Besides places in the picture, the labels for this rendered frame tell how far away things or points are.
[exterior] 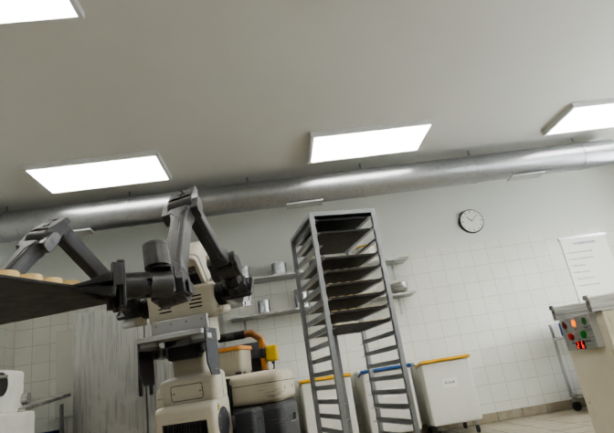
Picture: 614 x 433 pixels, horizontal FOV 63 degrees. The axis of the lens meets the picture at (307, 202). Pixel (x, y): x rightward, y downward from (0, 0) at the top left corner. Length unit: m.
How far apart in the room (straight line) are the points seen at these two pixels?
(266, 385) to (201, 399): 0.30
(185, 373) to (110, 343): 3.60
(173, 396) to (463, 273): 5.18
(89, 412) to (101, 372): 0.37
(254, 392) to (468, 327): 4.73
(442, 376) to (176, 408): 4.16
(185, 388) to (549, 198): 6.22
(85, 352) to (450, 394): 3.72
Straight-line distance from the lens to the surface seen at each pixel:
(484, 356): 6.64
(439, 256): 6.67
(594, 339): 2.43
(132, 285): 1.13
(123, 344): 5.52
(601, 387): 2.54
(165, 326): 1.97
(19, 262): 1.70
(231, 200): 5.50
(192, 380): 1.94
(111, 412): 5.52
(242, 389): 2.15
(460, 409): 5.82
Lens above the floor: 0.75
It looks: 19 degrees up
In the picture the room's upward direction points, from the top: 9 degrees counter-clockwise
